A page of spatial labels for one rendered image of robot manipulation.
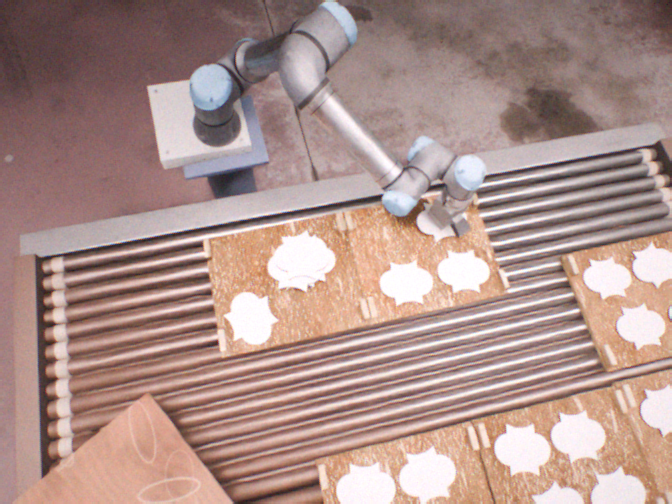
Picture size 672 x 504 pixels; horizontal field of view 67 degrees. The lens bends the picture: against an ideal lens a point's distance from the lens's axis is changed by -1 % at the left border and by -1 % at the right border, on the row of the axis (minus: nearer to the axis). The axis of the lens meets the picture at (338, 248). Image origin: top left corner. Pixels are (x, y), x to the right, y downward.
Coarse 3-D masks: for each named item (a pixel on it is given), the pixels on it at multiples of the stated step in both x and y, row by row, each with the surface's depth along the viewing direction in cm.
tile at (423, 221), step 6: (426, 204) 153; (426, 210) 152; (420, 216) 151; (426, 216) 151; (462, 216) 152; (420, 222) 150; (426, 222) 150; (432, 222) 151; (420, 228) 150; (426, 228) 150; (432, 228) 150; (438, 228) 150; (444, 228) 150; (450, 228) 150; (426, 234) 150; (432, 234) 149; (438, 234) 149; (444, 234) 149; (450, 234) 149; (438, 240) 149
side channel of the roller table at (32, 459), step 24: (24, 264) 140; (24, 288) 137; (24, 312) 135; (24, 336) 133; (24, 360) 131; (24, 384) 128; (24, 408) 126; (24, 432) 124; (48, 432) 128; (24, 456) 122; (48, 456) 126; (24, 480) 121
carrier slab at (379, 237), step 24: (360, 216) 152; (384, 216) 153; (408, 216) 153; (360, 240) 149; (384, 240) 150; (408, 240) 150; (432, 240) 151; (456, 240) 151; (480, 240) 152; (360, 264) 147; (384, 264) 147; (408, 264) 148; (432, 264) 148; (432, 288) 145; (480, 288) 146; (384, 312) 142; (408, 312) 142
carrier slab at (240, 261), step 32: (288, 224) 150; (320, 224) 151; (224, 256) 145; (256, 256) 146; (352, 256) 148; (224, 288) 142; (256, 288) 142; (320, 288) 143; (352, 288) 144; (224, 320) 139; (288, 320) 140; (320, 320) 140; (352, 320) 141
